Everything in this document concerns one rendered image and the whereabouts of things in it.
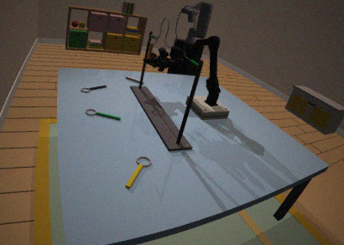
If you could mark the yellow handle with grey loop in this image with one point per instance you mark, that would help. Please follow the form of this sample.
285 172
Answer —
135 174

